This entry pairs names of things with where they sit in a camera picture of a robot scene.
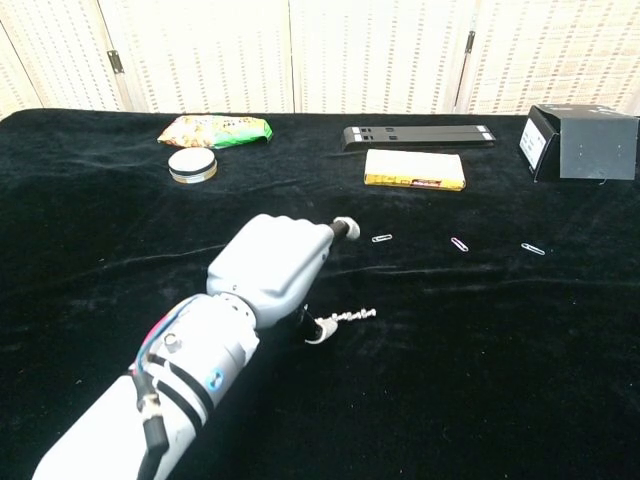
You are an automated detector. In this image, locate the woven folding screen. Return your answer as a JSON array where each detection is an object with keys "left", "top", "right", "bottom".
[{"left": 0, "top": 0, "right": 640, "bottom": 119}]

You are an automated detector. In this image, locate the round white tin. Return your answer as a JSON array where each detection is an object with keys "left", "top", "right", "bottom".
[{"left": 167, "top": 147, "right": 219, "bottom": 185}]

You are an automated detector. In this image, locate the black long power strip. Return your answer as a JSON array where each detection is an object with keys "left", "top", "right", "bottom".
[
  {"left": 342, "top": 125, "right": 494, "bottom": 137},
  {"left": 341, "top": 130, "right": 497, "bottom": 153}
]

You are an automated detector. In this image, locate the black velvet tablecloth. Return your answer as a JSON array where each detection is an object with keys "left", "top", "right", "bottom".
[{"left": 0, "top": 108, "right": 640, "bottom": 480}]

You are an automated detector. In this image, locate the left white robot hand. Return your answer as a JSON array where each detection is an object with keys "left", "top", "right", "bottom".
[{"left": 205, "top": 213, "right": 361, "bottom": 346}]

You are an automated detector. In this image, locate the black cardboard box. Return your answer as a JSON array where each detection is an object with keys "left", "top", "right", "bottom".
[{"left": 518, "top": 103, "right": 640, "bottom": 184}]

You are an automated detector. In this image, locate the orange green snack bag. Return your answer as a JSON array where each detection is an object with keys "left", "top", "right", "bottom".
[{"left": 157, "top": 114, "right": 274, "bottom": 150}]

